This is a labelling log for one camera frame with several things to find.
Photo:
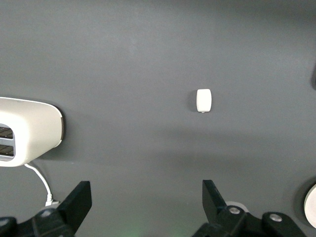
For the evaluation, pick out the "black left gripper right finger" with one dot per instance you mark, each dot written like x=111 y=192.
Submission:
x=214 y=207

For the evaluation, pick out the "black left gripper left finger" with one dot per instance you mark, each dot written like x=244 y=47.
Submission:
x=76 y=202

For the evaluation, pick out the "round beige plate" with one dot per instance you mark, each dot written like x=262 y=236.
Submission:
x=311 y=205

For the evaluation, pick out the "small white bun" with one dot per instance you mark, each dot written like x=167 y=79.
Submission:
x=204 y=100

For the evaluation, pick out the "cream two-slot toaster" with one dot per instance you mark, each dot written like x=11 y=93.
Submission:
x=37 y=123

